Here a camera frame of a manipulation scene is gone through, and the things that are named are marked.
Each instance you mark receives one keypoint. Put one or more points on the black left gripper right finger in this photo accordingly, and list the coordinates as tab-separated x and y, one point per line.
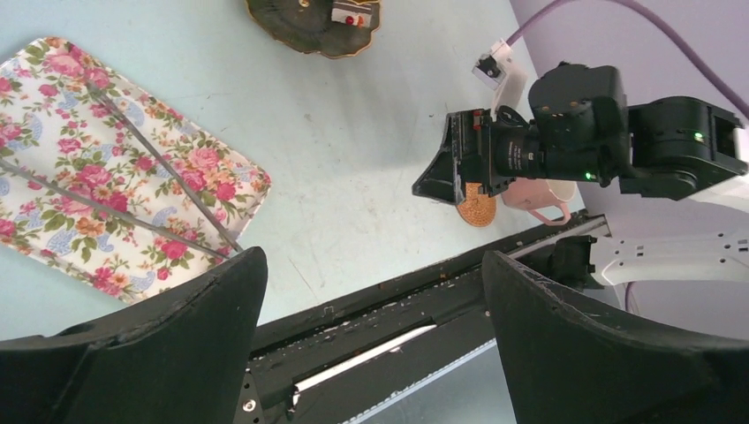
568	358

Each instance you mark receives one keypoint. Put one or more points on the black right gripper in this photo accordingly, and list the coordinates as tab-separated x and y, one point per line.
499	150

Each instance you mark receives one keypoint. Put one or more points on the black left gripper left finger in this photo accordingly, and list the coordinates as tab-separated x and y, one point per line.
177	357

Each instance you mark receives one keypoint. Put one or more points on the woven rattan coaster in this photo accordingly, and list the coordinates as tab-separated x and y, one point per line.
478	209

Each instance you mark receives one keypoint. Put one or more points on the pink mug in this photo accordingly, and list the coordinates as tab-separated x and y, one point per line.
531	195

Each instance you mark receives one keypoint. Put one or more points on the stainless steel serving tongs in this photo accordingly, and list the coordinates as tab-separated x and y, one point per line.
148	195

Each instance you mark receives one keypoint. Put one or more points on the chocolate layered cake slice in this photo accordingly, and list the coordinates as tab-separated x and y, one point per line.
352	13

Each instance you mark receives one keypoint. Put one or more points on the three tier dessert stand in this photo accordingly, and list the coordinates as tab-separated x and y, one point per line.
306	27

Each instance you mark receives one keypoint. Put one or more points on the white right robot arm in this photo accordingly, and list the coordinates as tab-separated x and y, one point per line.
583	130

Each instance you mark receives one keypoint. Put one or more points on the floral square tray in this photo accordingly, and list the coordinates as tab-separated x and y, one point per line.
50	127

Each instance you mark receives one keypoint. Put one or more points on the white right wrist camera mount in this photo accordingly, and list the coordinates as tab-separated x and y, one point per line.
499	72

